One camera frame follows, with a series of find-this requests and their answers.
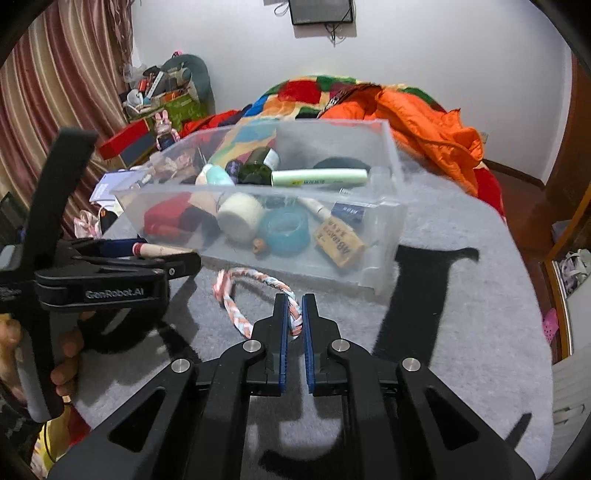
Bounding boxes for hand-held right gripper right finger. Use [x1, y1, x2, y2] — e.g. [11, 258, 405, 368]
[301, 294, 548, 480]

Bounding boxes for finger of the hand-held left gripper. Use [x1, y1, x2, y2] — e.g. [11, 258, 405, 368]
[55, 237, 153, 263]
[34, 251, 202, 284]

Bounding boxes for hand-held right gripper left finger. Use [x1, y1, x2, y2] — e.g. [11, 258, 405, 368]
[46, 293, 290, 480]

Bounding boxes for pink and blue stick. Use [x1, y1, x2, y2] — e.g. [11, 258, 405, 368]
[99, 239, 195, 258]

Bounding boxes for red paper box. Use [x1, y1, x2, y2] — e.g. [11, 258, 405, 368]
[143, 193, 218, 243]

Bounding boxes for braided bracelet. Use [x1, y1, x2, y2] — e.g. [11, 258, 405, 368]
[212, 267, 303, 342]

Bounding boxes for white tape roll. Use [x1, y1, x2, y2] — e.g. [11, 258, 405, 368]
[217, 193, 265, 243]

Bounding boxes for teal tape ring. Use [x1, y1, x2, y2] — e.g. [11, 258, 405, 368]
[259, 208, 310, 256]

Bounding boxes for green small box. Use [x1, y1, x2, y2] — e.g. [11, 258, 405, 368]
[235, 148, 281, 185]

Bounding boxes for white pen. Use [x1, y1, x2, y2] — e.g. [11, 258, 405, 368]
[300, 198, 333, 221]

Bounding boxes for pale green tube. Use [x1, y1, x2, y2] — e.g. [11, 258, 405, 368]
[271, 168, 369, 188]

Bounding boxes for clear plastic bin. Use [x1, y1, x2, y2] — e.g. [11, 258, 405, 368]
[108, 117, 409, 296]

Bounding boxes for person's left hand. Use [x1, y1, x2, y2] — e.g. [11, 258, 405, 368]
[0, 311, 95, 398]

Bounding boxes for pink striped ribbon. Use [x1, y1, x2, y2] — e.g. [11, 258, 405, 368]
[74, 210, 103, 238]

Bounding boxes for blue white notebook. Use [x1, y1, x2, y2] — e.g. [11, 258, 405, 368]
[90, 168, 153, 204]

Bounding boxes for pale teal round container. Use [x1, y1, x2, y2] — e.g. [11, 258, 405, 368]
[196, 164, 236, 186]

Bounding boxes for pink bow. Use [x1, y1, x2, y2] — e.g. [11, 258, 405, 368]
[159, 152, 192, 174]

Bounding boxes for red and blue box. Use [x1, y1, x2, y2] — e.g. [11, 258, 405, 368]
[99, 124, 153, 160]

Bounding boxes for dark blue small box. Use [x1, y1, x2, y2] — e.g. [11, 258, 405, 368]
[331, 202, 368, 225]

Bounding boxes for bunny doll toy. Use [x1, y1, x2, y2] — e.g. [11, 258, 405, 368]
[154, 111, 178, 151]

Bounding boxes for red clothing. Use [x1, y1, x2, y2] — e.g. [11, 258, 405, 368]
[182, 110, 245, 137]

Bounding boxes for yellow cloth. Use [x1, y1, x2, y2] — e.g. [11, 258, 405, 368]
[32, 406, 77, 476]

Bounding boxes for green storage box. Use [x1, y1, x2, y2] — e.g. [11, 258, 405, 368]
[127, 99, 204, 134]

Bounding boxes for striped curtain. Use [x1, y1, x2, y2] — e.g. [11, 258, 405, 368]
[0, 0, 134, 241]

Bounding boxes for black round lid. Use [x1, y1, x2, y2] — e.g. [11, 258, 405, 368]
[313, 157, 370, 172]

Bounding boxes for colourful patchwork quilt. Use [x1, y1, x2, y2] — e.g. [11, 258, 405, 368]
[208, 75, 451, 153]

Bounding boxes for orange puffer jacket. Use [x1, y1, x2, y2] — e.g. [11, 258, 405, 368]
[318, 85, 485, 195]

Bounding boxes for wooden shelf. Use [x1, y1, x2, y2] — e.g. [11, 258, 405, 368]
[542, 185, 591, 365]

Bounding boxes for white panel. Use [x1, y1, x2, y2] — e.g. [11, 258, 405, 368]
[551, 351, 591, 425]

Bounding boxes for white shoes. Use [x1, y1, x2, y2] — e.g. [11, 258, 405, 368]
[556, 249, 591, 296]

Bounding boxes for wall monitor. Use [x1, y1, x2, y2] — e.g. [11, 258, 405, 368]
[289, 0, 355, 26]

